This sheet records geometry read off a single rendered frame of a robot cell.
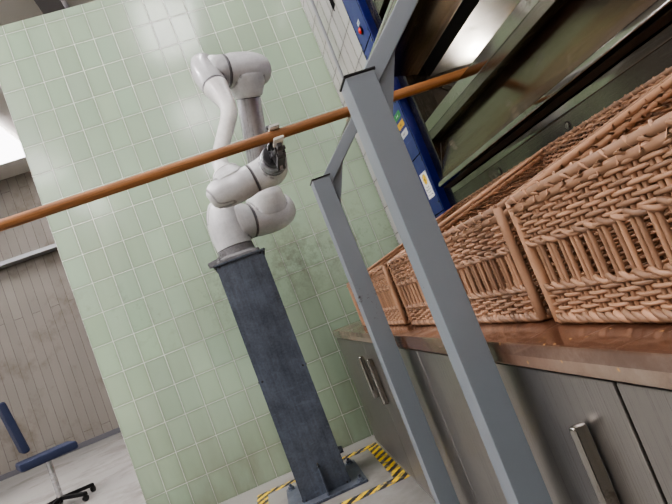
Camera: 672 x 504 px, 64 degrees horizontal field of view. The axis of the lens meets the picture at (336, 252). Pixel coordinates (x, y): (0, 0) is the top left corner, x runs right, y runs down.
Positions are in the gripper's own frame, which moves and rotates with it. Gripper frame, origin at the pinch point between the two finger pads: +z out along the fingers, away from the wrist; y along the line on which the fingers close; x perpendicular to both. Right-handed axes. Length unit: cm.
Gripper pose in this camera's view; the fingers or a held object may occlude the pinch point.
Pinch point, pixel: (276, 135)
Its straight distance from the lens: 157.9
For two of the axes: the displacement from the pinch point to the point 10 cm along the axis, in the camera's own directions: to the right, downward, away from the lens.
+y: 3.6, 9.3, -0.8
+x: -9.2, 3.4, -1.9
